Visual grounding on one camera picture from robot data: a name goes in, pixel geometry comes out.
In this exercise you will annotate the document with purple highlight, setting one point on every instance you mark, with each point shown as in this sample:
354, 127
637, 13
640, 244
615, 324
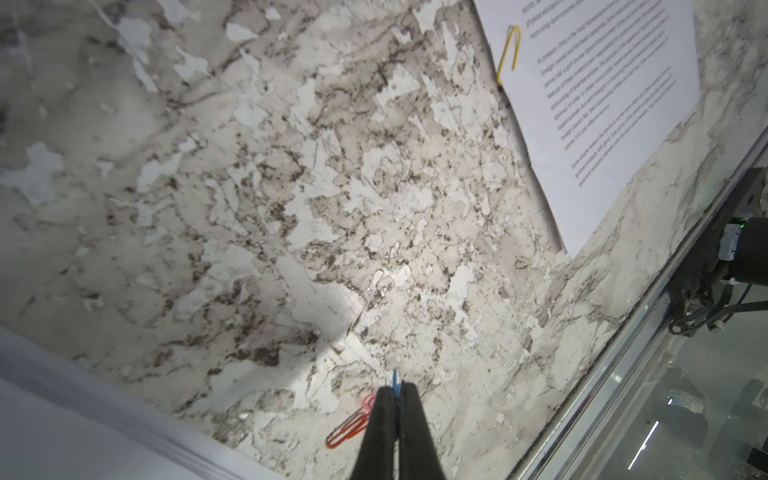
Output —
599, 85

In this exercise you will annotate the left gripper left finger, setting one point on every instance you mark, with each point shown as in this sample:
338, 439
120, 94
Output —
375, 460

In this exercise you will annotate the blue paperclip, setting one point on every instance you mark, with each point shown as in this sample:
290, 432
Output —
396, 384

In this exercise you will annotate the pink paperclip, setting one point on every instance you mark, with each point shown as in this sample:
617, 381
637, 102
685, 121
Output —
368, 403

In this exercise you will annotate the yellow paperclip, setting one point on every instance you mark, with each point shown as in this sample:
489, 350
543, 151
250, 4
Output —
511, 50

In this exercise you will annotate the plain text document left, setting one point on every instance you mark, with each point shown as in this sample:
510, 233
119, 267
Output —
60, 422

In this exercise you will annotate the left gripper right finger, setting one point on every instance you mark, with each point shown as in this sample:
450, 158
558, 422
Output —
418, 457

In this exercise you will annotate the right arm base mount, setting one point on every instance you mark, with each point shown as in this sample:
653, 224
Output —
731, 251

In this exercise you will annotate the red paperclip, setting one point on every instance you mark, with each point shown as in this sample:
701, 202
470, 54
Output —
352, 426

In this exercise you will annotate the aluminium front rail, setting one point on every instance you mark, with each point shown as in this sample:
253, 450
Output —
574, 427

